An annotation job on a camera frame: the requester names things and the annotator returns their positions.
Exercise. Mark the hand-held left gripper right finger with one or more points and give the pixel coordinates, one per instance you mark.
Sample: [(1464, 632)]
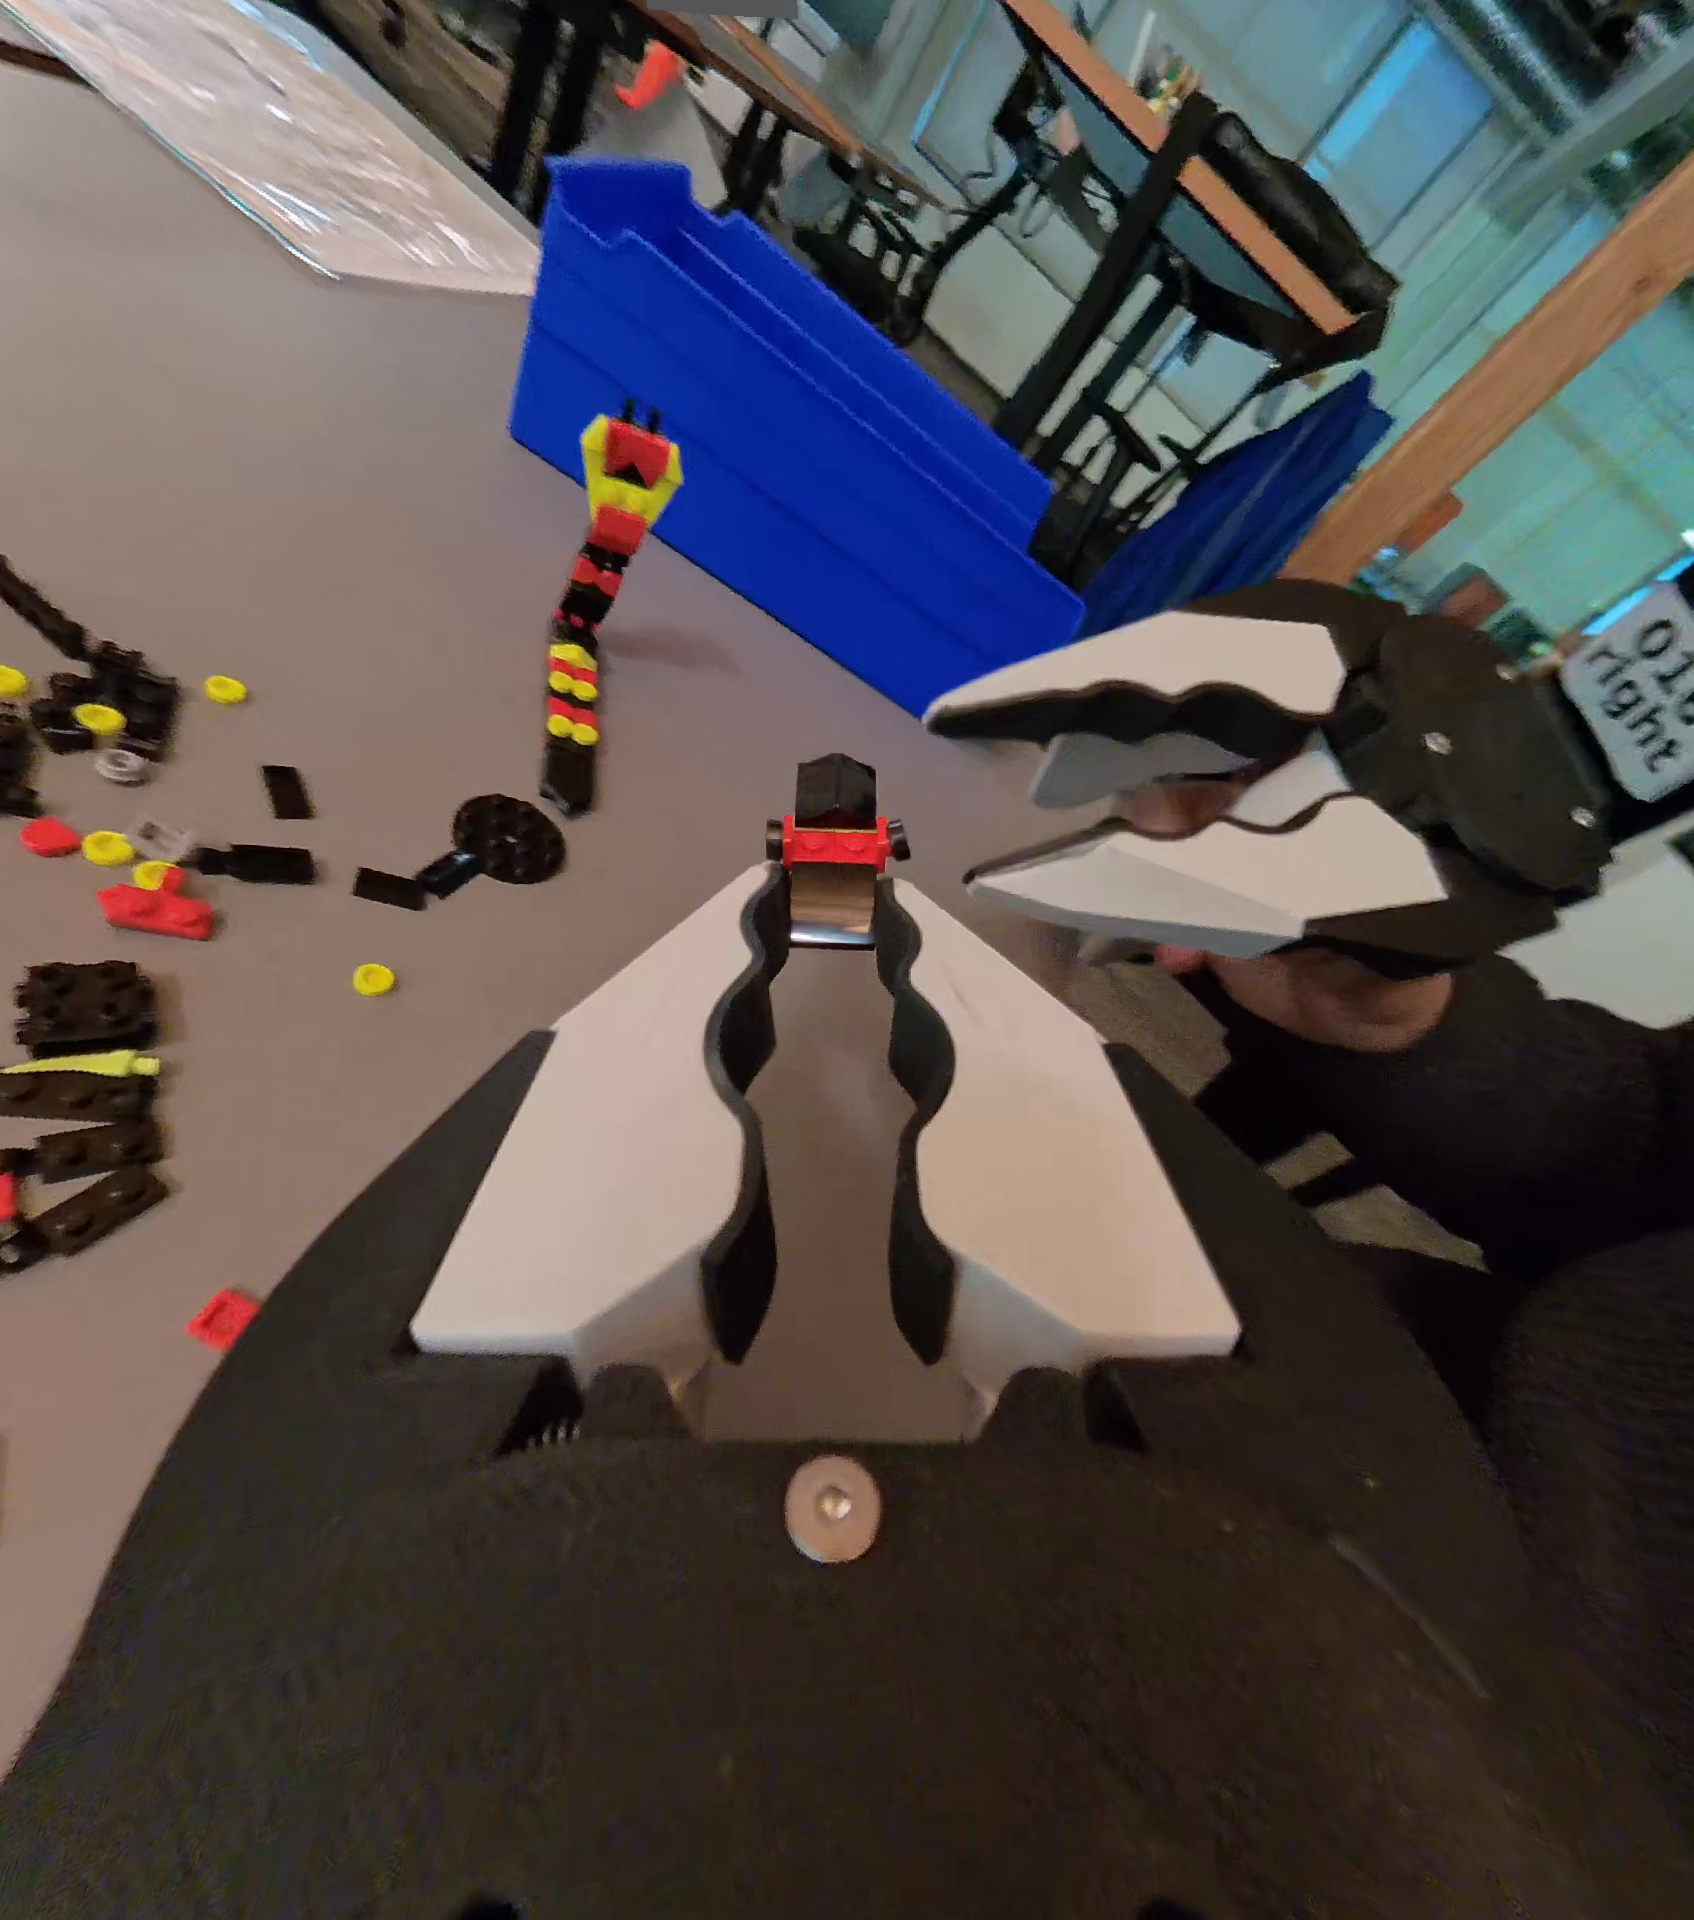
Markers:
[(1073, 1199)]

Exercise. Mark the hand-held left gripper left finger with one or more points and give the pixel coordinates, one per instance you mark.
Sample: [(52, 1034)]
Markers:
[(591, 1199)]

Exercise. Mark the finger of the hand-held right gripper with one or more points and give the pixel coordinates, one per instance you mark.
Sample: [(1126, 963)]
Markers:
[(1239, 884), (1178, 660)]

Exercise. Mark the small black red lego assembly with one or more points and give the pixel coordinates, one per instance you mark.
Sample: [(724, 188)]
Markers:
[(835, 839)]

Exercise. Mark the person's right forearm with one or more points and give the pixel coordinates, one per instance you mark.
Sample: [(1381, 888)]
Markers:
[(1566, 1109)]

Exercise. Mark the black round lego plate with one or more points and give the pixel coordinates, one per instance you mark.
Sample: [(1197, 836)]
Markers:
[(511, 838)]

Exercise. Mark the pile of loose lego pieces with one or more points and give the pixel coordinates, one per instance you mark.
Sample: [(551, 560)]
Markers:
[(83, 1004)]

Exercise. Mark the long lego snake model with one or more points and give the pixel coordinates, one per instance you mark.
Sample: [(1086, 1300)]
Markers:
[(591, 599)]

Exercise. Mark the person's right hand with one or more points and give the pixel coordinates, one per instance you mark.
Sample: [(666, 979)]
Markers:
[(1342, 998)]

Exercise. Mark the blue plastic bin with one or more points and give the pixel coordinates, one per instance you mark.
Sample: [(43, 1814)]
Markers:
[(788, 450), (1239, 495)]

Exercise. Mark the wooden top desk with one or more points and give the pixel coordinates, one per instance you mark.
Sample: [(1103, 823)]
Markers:
[(1239, 194)]

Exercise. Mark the clear plastic bag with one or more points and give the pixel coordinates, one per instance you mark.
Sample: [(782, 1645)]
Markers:
[(306, 149)]

